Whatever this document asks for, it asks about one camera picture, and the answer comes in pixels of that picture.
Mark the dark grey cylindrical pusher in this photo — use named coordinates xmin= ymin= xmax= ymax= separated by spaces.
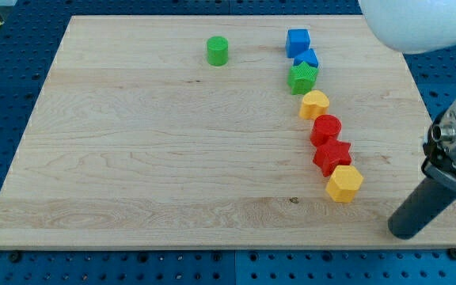
xmin=387 ymin=177 xmax=456 ymax=240

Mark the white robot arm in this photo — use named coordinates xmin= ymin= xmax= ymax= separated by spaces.
xmin=359 ymin=0 xmax=456 ymax=239

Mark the yellow hexagon block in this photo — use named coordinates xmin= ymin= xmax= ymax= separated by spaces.
xmin=325 ymin=165 xmax=364 ymax=203

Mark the red star block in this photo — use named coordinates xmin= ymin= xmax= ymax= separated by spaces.
xmin=313 ymin=138 xmax=352 ymax=177

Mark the red cylinder block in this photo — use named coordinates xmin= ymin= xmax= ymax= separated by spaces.
xmin=310 ymin=114 xmax=342 ymax=146

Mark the yellow heart block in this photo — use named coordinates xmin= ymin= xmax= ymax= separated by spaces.
xmin=298 ymin=90 xmax=330 ymax=120

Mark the green star block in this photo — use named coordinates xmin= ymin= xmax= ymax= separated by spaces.
xmin=287 ymin=62 xmax=319 ymax=95

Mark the blue heart block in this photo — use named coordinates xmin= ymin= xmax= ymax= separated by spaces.
xmin=293 ymin=48 xmax=319 ymax=68

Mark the blue cube block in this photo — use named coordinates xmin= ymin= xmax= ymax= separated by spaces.
xmin=285 ymin=28 xmax=310 ymax=58

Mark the green cylinder block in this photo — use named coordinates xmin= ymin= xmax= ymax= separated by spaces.
xmin=206 ymin=36 xmax=229 ymax=67

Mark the wooden board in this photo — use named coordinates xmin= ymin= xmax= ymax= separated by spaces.
xmin=0 ymin=16 xmax=456 ymax=250

